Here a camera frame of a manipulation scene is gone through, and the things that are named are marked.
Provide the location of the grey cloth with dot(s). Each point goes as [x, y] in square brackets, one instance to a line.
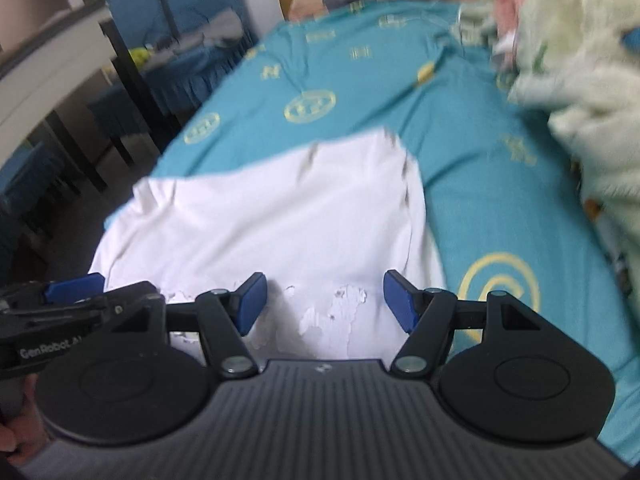
[220, 27]

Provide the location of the light green fleece blanket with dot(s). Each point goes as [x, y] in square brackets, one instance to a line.
[590, 85]

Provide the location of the yellow-green toy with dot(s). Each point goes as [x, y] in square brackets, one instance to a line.
[140, 55]

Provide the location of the teal patterned bed sheet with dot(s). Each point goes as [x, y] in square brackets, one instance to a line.
[350, 60]

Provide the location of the pink cloth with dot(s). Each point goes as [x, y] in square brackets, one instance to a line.
[510, 0]

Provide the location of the white t-shirt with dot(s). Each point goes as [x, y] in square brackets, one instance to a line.
[275, 210]

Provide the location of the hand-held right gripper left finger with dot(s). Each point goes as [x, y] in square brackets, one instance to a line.
[252, 302]

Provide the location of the person's left hand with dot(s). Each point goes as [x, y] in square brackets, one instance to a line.
[25, 430]

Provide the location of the dark table with white top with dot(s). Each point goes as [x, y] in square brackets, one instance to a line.
[50, 75]

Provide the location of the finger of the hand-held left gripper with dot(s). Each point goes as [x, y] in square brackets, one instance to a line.
[75, 287]

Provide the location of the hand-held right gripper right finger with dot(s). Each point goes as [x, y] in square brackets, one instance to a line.
[397, 300]

